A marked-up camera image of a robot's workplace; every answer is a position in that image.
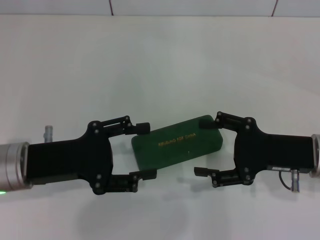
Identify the silver connector on right gripper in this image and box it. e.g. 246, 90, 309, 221
289, 168, 302, 194

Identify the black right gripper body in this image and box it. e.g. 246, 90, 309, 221
233, 116, 316, 186

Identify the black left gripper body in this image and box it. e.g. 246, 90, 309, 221
26, 121, 115, 196

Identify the silver connector on gripper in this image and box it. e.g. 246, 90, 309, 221
289, 168, 302, 194
43, 125, 55, 143

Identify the green glasses case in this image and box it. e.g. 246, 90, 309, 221
131, 114, 225, 173

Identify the silver connector on left gripper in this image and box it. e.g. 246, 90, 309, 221
43, 125, 55, 143

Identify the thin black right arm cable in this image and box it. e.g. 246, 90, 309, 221
278, 171, 292, 189

